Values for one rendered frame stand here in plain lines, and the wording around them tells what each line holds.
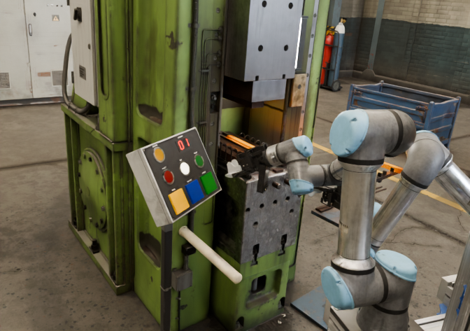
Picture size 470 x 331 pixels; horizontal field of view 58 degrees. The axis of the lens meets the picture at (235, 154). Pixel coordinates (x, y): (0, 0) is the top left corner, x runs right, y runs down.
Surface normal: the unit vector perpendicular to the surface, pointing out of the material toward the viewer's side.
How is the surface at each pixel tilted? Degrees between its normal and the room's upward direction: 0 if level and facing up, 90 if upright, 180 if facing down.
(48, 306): 0
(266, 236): 90
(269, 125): 90
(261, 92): 90
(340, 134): 83
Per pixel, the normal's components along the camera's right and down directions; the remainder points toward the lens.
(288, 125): 0.59, 0.32
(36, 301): 0.07, -0.94
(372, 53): -0.83, 0.14
